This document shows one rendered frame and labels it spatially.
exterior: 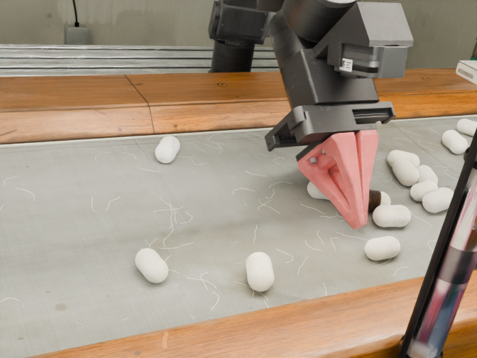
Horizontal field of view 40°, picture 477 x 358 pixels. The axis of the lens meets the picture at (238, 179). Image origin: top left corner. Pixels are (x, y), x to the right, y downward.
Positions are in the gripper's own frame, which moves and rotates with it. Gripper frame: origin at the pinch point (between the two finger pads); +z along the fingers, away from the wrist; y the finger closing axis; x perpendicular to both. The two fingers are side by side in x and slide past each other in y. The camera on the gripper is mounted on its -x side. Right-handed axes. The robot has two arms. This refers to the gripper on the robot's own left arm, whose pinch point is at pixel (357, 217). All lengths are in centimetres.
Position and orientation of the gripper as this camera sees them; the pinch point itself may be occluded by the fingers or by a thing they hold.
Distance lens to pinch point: 56.6
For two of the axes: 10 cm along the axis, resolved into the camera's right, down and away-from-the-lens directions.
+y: 8.9, -0.9, 4.5
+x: -3.9, 3.6, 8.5
